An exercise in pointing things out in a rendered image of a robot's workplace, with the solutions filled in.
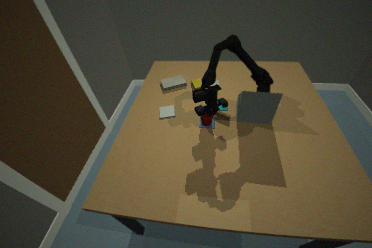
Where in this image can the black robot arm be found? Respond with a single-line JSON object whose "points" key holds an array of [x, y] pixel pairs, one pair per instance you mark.
{"points": [[232, 44]]}

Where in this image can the olive yellow block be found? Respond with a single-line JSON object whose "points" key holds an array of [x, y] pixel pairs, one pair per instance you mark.
{"points": [[196, 83]]}

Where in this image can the dark red cup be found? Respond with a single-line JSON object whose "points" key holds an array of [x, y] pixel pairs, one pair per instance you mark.
{"points": [[206, 119]]}

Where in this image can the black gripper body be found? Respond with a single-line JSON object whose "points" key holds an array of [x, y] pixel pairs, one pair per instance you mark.
{"points": [[211, 104]]}

